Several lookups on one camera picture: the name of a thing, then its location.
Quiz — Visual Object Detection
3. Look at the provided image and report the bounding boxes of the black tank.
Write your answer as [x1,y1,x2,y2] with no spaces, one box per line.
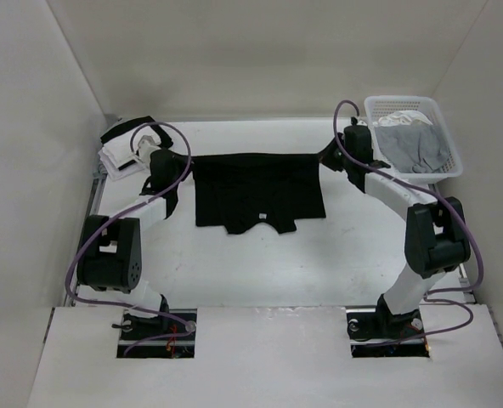
[192,153,326,235]
[100,116,173,148]

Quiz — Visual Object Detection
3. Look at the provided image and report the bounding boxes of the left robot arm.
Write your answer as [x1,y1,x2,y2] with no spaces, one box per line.
[72,149,192,339]

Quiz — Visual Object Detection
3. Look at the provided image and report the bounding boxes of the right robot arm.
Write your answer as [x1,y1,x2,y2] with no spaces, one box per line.
[319,123,471,342]

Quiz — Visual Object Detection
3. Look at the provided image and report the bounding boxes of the folded black tank top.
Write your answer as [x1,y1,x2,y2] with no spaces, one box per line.
[100,116,173,148]

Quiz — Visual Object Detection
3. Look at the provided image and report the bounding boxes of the bottom folded white tank top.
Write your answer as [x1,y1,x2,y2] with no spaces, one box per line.
[98,150,147,181]

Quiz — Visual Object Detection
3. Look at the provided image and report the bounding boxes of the folded white tank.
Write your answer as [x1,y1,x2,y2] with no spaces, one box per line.
[98,150,147,181]
[101,134,134,167]

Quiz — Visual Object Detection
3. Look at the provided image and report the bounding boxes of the white tank top in basket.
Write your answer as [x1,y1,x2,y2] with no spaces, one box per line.
[373,110,433,128]

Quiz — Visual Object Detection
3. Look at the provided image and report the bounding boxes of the grey tank top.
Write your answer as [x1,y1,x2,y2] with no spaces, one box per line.
[375,122,449,174]

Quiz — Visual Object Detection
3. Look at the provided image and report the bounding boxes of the white plastic basket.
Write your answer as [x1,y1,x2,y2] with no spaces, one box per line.
[365,95,463,184]

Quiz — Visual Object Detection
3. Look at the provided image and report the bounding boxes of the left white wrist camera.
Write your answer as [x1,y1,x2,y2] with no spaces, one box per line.
[136,135,160,165]

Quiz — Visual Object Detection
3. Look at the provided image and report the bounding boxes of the left metal table rail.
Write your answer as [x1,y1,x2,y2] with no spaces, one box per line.
[62,167,108,307]

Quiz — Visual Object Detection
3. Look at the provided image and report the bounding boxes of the metal table rail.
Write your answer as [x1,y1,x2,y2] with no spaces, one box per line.
[62,167,108,307]
[429,184,476,305]

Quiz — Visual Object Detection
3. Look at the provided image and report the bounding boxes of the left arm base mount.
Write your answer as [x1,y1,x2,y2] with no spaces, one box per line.
[112,309,198,360]

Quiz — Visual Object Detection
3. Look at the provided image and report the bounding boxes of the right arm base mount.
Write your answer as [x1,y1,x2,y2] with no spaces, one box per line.
[346,308,429,358]

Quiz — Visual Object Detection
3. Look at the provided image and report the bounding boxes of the right metal table rail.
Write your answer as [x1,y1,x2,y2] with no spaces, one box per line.
[429,184,476,305]

